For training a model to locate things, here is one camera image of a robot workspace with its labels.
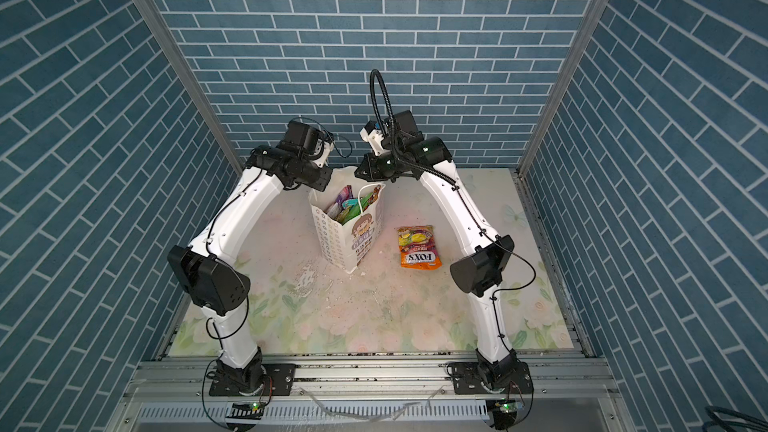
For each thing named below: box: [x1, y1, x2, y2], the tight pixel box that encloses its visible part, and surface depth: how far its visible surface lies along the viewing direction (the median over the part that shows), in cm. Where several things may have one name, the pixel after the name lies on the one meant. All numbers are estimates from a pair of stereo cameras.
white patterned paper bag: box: [308, 184, 386, 274], surface depth 81 cm
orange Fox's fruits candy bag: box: [397, 225, 443, 270], surface depth 97 cm
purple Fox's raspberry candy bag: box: [336, 185, 354, 205], surface depth 94 cm
